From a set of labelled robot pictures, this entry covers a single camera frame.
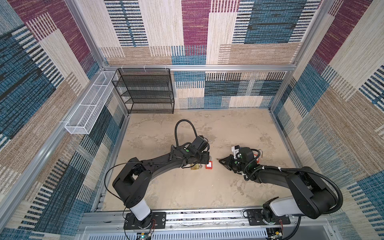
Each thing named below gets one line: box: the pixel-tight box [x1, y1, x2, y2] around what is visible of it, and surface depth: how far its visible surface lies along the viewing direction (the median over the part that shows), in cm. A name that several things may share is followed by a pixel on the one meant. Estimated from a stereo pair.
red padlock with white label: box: [205, 155, 213, 170], surface depth 91 cm
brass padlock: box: [190, 163, 203, 170], surface depth 92 cm
